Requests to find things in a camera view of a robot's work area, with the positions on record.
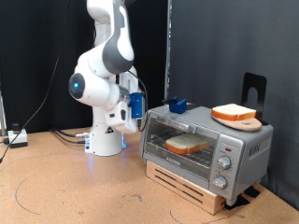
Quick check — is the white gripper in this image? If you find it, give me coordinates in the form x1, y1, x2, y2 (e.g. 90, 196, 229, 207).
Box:
120, 66, 143, 134

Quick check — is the spatula with blue grip block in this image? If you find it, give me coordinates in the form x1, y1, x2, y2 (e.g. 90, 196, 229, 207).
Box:
161, 96, 199, 115

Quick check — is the white bread slice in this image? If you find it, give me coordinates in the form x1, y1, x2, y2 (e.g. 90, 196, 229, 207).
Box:
210, 103, 257, 122
164, 133, 210, 155

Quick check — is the glass oven door with handle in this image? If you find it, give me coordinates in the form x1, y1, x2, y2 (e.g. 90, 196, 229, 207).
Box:
140, 110, 221, 181

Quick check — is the silver oven knob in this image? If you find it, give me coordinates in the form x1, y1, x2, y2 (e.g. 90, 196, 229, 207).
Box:
212, 175, 228, 190
217, 155, 233, 171

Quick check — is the silver toaster oven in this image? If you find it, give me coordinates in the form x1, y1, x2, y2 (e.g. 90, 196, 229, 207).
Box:
138, 102, 275, 206

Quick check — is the wooden slatted crate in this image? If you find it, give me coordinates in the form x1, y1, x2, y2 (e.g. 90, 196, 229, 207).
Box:
145, 160, 227, 216

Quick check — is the round wooden board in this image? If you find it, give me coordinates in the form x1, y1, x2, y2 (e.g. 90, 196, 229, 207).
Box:
211, 115, 263, 133

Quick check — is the black metal bookend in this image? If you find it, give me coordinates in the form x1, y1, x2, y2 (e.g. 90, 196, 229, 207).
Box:
241, 72, 271, 126

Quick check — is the white box with black button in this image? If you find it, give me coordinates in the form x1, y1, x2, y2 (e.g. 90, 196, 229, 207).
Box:
7, 122, 29, 148

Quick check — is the grey curtain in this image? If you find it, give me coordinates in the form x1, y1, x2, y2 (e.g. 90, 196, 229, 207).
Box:
169, 0, 299, 211

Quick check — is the black curtain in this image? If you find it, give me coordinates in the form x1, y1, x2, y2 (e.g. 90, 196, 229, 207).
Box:
0, 0, 169, 134

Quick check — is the short metal pole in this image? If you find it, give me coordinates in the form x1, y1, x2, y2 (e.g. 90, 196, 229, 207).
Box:
0, 90, 7, 136

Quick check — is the black camera cable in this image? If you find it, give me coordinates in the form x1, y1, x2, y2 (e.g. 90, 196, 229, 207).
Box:
127, 69, 149, 133

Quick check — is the black cable with silver plug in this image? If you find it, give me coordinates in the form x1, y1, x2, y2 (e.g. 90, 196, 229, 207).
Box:
50, 127, 92, 138

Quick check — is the wire oven rack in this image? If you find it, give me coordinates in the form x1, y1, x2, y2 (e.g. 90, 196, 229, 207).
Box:
148, 129, 216, 166

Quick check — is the black base cable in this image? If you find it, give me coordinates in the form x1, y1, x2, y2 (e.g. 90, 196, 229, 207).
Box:
52, 130, 88, 145

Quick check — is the tall metal frame pole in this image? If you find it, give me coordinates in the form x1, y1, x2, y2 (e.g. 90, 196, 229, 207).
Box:
164, 0, 173, 105

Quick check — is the black hanging cable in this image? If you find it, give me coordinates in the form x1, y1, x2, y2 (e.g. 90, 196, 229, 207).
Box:
0, 0, 71, 164

